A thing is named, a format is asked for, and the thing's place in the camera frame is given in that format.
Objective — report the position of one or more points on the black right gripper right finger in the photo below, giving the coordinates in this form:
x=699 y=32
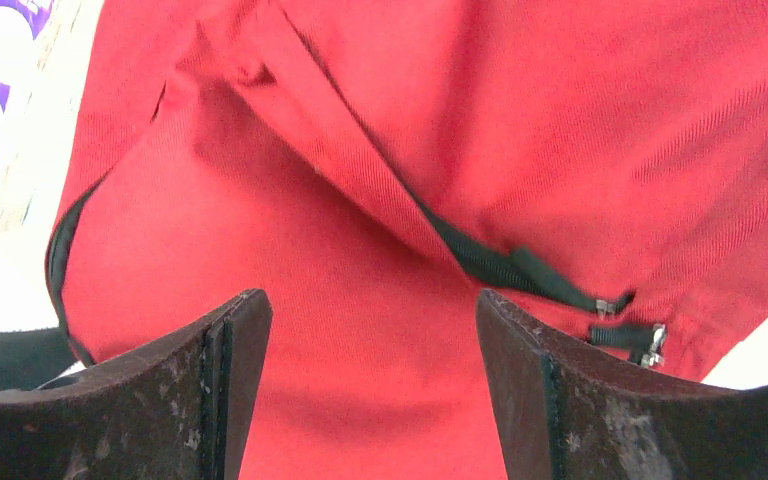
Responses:
x=567 y=410

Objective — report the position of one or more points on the purple comic book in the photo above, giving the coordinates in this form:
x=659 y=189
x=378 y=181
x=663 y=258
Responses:
x=38 y=103

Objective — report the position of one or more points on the red student backpack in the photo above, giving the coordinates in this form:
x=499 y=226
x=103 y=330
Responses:
x=373 y=165

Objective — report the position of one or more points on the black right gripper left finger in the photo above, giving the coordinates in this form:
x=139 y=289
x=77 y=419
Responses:
x=179 y=407

